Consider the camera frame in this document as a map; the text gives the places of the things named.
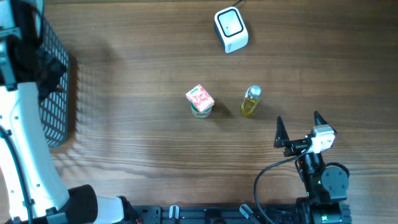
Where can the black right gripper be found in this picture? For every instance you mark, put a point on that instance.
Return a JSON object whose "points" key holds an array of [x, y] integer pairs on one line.
{"points": [[282, 140]]}

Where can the yellow liquid bottle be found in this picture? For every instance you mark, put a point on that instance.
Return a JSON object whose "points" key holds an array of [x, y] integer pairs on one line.
{"points": [[251, 99]]}

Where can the green lid jar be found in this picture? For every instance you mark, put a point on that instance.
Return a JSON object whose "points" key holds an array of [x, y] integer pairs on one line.
{"points": [[199, 114]]}

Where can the red tissue pack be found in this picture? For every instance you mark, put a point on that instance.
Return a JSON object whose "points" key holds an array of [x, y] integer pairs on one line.
{"points": [[200, 98]]}

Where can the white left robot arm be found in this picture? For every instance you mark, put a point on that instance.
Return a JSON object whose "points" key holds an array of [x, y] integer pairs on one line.
{"points": [[34, 68]]}

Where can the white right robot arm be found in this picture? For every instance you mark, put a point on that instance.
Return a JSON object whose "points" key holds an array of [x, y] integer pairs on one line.
{"points": [[326, 183]]}

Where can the white barcode scanner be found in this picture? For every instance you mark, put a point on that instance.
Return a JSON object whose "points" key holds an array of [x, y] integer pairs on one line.
{"points": [[230, 29]]}

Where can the grey mesh basket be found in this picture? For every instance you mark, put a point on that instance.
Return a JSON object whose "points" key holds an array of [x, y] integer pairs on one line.
{"points": [[54, 93]]}

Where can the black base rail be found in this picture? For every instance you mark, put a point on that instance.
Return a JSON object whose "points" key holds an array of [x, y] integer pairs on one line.
{"points": [[277, 213]]}

